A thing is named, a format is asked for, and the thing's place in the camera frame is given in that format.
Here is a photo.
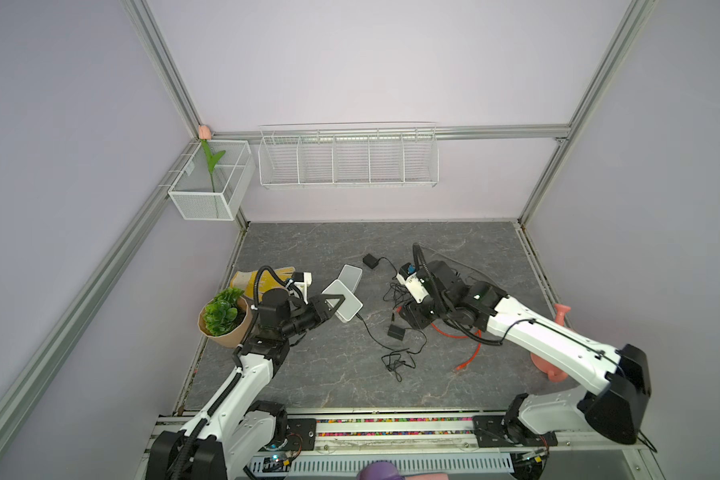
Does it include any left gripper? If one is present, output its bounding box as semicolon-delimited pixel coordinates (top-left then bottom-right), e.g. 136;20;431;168
280;294;344;338

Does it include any red ethernet cable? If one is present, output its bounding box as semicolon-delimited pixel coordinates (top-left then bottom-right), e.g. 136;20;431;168
428;320;484;372

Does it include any black power adapter with cable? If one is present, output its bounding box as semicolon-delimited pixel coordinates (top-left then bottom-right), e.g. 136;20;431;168
356;314;428;383

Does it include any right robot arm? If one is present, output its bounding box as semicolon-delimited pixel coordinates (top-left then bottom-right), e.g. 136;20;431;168
396;261;652;445

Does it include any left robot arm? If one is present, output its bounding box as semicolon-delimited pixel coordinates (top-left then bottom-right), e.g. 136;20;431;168
144;265;362;479

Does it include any yellow work glove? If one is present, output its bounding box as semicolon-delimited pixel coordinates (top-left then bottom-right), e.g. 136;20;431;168
229;266;296;300

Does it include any potted green plant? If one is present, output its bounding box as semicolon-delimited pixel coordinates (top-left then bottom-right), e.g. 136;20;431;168
198;287;253;349

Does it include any pink watering can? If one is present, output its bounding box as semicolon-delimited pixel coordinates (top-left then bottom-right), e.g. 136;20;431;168
529;303;572;383

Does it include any white mesh corner basket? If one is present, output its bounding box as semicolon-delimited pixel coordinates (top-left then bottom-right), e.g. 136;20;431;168
168;140;255;221

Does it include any purple object at bottom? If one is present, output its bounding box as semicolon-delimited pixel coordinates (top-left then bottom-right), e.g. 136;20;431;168
356;461;405;480

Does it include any artificial pink tulip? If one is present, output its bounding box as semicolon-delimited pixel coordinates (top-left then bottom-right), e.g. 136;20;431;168
197;125;226;193

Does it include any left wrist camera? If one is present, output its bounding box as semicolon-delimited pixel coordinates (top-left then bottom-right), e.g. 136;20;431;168
290;271;312;301

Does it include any grey ethernet cable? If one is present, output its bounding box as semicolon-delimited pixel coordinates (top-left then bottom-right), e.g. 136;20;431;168
422;244;499;286

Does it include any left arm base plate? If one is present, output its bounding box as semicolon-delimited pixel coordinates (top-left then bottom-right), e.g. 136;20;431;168
259;417;317;452

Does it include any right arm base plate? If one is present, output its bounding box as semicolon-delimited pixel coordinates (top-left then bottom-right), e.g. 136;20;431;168
472;414;558;448

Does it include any white wire wall basket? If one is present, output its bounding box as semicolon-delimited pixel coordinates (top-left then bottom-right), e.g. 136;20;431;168
258;122;440;189

